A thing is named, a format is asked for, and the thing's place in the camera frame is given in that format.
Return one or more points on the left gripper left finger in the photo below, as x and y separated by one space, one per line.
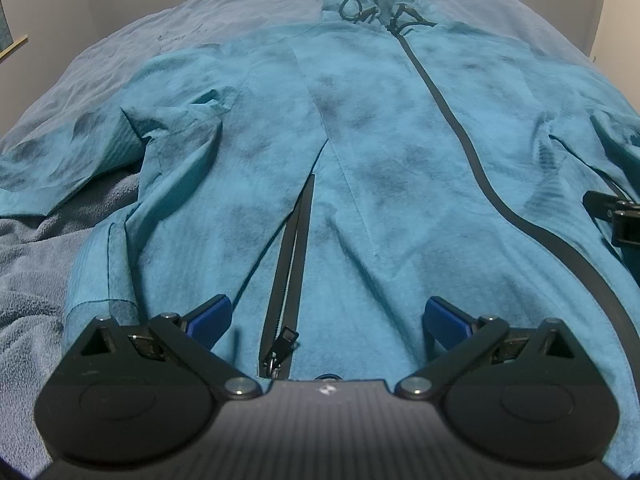
132 395

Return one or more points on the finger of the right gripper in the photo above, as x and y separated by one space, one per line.
622 215

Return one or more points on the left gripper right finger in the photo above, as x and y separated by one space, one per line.
526 396

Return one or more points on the teal hooded zip jacket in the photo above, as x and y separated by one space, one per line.
350 169

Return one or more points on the light blue bed blanket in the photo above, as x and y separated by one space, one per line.
75 85

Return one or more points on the wooden window sill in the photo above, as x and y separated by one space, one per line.
16 44

